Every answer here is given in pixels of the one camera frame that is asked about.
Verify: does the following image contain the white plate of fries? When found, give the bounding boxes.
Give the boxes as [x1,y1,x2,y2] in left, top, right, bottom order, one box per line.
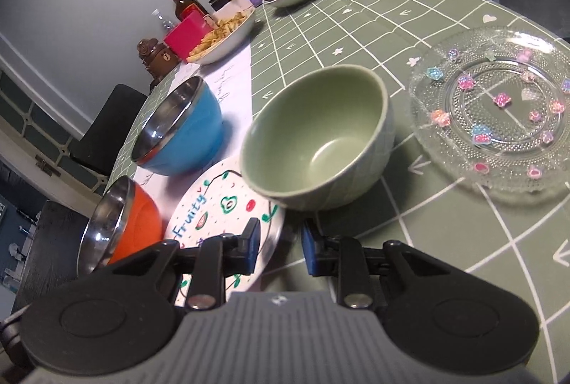
[186,11,255,66]

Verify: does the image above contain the brown bear jar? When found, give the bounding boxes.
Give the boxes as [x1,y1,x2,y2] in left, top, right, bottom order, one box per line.
[136,38,180,80]

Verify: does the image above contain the blue steel bowl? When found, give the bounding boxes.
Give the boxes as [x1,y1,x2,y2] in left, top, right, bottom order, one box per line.
[130,75,224,176]

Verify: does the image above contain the black chair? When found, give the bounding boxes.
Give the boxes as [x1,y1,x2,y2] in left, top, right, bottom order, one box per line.
[69,84,147,177]
[12,201,88,313]

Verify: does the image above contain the red box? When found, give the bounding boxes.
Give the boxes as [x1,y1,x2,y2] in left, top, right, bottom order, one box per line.
[164,12,213,59]

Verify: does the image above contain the white glass panel door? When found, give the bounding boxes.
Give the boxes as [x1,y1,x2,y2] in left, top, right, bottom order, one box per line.
[1,37,107,216]

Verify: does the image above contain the orange steel bowl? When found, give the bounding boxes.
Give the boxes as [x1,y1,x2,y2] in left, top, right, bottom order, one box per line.
[76,176,164,277]

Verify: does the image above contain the white condiment tray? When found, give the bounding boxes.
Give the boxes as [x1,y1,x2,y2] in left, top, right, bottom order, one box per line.
[209,0,255,21]

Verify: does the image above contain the white fruity paper plate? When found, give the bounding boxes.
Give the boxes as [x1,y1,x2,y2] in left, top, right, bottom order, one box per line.
[164,156,285,296]

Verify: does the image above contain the dark liquor bottle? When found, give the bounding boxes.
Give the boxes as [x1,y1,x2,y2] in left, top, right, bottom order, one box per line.
[172,0,208,21]

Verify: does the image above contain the clear glass decorated plate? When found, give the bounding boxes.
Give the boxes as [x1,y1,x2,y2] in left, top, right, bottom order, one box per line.
[408,26,569,192]

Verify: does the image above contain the green ceramic bowl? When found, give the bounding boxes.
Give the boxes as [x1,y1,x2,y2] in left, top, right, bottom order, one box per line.
[240,65,395,211]

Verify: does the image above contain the green checked tablecloth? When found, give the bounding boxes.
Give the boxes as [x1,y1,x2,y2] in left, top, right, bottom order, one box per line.
[104,0,570,384]

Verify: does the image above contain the black chair far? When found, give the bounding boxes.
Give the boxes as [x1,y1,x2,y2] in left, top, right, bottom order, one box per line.
[69,84,147,177]

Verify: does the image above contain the black chair near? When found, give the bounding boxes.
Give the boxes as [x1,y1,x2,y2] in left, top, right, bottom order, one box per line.
[12,201,88,313]

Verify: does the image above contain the clear plastic water bottle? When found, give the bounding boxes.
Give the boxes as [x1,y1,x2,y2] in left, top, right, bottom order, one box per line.
[152,9,176,34]

